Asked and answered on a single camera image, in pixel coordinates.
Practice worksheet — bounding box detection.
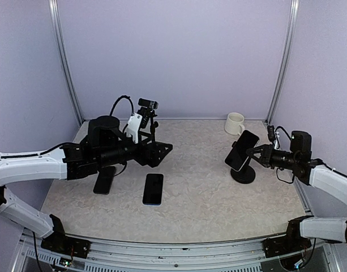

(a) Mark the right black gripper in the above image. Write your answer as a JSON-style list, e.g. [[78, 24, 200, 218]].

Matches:
[[246, 143, 299, 169]]

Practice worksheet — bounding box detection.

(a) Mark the black tall phone stand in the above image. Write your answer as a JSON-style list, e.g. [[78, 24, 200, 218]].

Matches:
[[138, 98, 158, 143]]

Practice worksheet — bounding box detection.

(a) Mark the blue phone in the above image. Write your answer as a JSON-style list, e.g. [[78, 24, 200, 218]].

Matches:
[[142, 173, 164, 206]]

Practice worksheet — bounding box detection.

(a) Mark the black phone red case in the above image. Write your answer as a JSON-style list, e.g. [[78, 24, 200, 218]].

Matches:
[[93, 166, 116, 195]]

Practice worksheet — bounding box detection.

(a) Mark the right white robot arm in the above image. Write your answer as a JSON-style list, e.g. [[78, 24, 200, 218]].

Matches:
[[246, 130, 347, 252]]

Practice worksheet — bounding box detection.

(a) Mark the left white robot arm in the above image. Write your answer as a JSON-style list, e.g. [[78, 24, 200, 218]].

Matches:
[[0, 114, 173, 252]]

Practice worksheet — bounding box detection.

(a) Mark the cream ceramic mug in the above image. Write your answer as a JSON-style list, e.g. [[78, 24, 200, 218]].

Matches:
[[224, 112, 245, 135]]

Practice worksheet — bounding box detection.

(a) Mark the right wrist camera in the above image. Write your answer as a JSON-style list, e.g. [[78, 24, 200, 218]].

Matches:
[[267, 125, 281, 150]]

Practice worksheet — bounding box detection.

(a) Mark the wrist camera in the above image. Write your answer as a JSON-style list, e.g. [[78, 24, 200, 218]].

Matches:
[[267, 125, 281, 150], [125, 107, 153, 144]]

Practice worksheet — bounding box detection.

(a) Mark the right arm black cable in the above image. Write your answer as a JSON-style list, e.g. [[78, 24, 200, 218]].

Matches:
[[275, 126, 293, 141]]

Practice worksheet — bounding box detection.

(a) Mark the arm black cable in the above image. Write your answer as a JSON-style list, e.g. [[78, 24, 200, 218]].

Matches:
[[275, 126, 293, 141], [109, 95, 134, 117]]

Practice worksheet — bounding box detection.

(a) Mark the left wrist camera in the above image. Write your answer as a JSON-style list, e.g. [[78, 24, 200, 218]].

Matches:
[[125, 107, 153, 144]]

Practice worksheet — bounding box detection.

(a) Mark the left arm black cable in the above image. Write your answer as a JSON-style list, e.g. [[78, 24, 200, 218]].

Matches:
[[109, 95, 134, 117]]

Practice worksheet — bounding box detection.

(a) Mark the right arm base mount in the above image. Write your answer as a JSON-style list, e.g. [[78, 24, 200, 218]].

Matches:
[[263, 215, 313, 258]]

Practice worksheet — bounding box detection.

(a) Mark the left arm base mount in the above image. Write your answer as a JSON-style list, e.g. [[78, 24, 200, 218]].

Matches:
[[41, 214, 91, 259]]

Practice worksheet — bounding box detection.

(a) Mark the right aluminium frame post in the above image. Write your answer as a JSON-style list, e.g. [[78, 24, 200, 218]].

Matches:
[[265, 0, 300, 124]]

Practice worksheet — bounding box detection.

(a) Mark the aluminium frame post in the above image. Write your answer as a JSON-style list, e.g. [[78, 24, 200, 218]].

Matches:
[[49, 0, 84, 125], [265, 0, 300, 124]]

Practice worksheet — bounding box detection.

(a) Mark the front aluminium rail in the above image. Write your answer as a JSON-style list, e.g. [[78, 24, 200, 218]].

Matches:
[[11, 226, 341, 272]]

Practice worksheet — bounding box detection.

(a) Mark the left aluminium frame post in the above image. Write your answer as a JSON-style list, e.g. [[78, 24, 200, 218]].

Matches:
[[49, 0, 84, 125]]

